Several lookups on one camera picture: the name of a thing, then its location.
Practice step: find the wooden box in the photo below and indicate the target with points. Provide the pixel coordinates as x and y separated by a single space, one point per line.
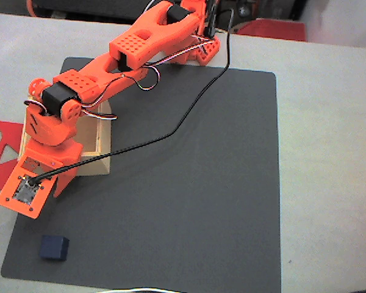
88 137

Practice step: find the orange gripper camera mount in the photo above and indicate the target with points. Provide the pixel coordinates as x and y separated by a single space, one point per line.
27 195

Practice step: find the blue cube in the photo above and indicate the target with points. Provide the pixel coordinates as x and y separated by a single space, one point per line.
53 247

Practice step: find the dark grey mat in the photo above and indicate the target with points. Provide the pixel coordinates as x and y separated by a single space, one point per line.
186 183

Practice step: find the red flat object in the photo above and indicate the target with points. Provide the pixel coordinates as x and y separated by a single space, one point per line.
271 30

